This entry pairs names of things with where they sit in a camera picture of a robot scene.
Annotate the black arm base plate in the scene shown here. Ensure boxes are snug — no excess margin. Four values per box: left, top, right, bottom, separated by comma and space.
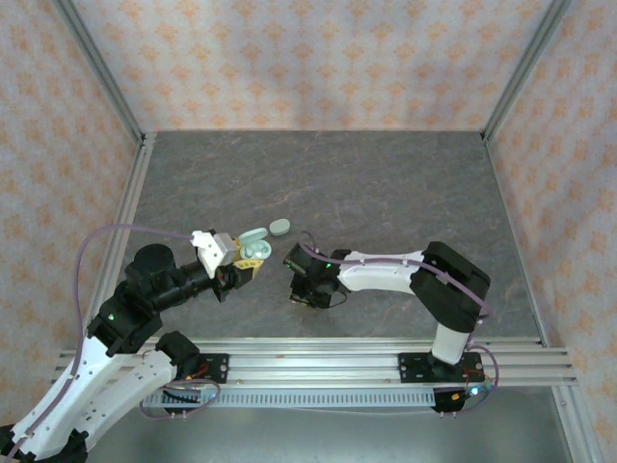
397, 350, 484, 386
192, 352, 230, 386

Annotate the aluminium frame post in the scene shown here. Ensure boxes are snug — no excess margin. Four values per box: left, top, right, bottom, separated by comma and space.
56, 0, 148, 146
549, 383, 587, 463
480, 0, 573, 144

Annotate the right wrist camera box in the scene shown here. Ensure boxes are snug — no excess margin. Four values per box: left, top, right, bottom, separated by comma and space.
282, 242, 317, 275

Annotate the slotted grey cable tray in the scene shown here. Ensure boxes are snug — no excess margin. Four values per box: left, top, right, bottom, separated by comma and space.
141, 387, 439, 410

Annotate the aluminium table edge rail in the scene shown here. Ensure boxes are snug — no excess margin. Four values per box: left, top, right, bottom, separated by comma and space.
481, 137, 550, 348
89, 133, 158, 348

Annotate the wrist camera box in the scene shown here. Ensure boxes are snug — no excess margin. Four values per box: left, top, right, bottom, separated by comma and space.
191, 230, 241, 280
282, 242, 317, 275

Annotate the mint green earbud charging case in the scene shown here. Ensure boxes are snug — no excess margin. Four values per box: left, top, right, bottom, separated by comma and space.
234, 227, 274, 264

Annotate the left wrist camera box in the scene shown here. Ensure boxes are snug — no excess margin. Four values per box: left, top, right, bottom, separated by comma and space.
191, 230, 241, 280

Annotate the wide aluminium mounting rail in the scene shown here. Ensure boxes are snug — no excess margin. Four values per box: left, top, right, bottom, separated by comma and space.
56, 336, 578, 388

